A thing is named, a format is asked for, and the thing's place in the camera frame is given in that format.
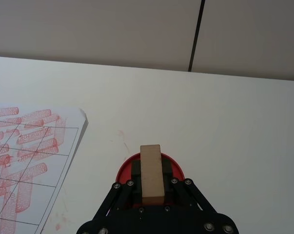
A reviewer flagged round red ink pad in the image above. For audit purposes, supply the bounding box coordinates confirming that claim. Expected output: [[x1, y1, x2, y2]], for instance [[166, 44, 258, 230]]
[[115, 152, 187, 211]]

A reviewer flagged pale wooden stamp block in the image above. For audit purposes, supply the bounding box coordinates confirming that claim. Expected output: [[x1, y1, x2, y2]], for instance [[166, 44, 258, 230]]
[[139, 144, 166, 205]]

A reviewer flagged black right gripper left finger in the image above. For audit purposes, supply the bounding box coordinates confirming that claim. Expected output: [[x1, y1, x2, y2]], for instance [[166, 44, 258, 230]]
[[76, 159, 142, 234]]

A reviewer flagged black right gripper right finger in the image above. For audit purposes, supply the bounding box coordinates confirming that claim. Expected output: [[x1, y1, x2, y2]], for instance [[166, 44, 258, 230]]
[[160, 158, 240, 234]]

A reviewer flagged gridded paper with red stamps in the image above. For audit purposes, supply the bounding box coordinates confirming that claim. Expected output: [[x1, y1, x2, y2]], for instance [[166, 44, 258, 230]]
[[0, 106, 89, 234]]

